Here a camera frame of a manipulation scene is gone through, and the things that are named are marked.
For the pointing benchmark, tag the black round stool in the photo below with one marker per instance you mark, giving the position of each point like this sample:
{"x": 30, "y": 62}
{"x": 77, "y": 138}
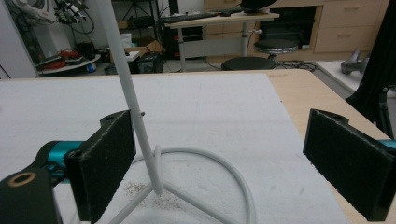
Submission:
{"x": 248, "y": 63}

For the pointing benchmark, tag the black storage box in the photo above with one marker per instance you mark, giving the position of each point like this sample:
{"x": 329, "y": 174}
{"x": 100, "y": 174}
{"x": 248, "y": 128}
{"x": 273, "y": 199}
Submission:
{"x": 151, "y": 63}

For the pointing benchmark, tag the black monitor base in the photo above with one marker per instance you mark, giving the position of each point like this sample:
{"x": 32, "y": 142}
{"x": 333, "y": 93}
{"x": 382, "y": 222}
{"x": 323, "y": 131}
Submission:
{"x": 257, "y": 4}

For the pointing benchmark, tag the wooden desk with metal legs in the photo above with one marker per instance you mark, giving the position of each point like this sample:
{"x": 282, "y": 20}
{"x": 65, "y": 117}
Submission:
{"x": 218, "y": 20}

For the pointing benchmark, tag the white cloth mat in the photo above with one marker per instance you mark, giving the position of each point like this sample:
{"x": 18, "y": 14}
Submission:
{"x": 211, "y": 118}

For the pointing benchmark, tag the dark tripod stand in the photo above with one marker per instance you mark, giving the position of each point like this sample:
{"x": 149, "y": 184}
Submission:
{"x": 383, "y": 109}

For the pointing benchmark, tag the black keyboard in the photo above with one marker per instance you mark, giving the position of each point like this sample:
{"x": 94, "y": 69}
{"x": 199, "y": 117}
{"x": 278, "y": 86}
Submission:
{"x": 190, "y": 17}

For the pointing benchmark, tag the wooden drawer cabinet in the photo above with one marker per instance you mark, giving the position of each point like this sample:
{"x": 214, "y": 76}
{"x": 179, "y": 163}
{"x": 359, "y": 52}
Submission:
{"x": 345, "y": 28}

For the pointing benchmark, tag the red object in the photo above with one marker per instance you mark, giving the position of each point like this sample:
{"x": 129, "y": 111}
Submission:
{"x": 69, "y": 54}

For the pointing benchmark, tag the white metal stand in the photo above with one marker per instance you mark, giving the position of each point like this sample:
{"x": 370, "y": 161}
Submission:
{"x": 124, "y": 71}

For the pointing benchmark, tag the cardboard box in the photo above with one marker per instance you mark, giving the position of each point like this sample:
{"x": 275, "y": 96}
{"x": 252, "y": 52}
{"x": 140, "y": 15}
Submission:
{"x": 146, "y": 47}

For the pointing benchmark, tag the black curtain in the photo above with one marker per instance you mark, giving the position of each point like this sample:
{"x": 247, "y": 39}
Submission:
{"x": 378, "y": 62}

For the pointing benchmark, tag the grey handheld device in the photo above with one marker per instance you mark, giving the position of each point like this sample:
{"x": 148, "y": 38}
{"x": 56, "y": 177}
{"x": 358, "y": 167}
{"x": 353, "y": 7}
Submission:
{"x": 353, "y": 65}

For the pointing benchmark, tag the white side table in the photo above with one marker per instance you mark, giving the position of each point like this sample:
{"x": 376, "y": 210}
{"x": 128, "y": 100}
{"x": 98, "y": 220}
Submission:
{"x": 333, "y": 73}

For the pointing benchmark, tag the black round stool chrome rim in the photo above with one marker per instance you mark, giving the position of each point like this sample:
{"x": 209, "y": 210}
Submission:
{"x": 275, "y": 46}

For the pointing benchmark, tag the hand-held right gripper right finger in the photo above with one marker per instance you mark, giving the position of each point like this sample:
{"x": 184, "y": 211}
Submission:
{"x": 348, "y": 161}

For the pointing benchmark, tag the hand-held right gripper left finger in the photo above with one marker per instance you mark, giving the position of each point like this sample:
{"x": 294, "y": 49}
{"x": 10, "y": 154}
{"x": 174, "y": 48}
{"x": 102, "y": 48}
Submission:
{"x": 102, "y": 168}

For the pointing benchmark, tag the round white table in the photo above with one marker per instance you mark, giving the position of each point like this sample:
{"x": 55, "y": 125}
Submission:
{"x": 73, "y": 66}

